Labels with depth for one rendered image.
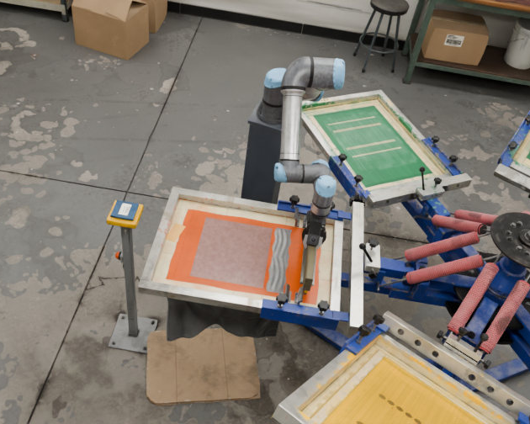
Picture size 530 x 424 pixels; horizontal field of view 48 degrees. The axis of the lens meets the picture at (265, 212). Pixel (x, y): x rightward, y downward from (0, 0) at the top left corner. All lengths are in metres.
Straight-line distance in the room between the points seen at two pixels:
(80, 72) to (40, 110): 0.59
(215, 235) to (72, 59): 3.24
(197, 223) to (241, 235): 0.21
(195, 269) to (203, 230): 0.22
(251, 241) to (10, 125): 2.69
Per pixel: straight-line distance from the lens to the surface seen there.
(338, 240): 2.62
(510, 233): 2.46
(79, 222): 3.99
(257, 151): 2.91
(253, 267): 2.49
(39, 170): 4.40
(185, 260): 2.49
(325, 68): 2.33
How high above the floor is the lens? 2.86
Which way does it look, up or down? 45 degrees down
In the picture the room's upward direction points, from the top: 9 degrees clockwise
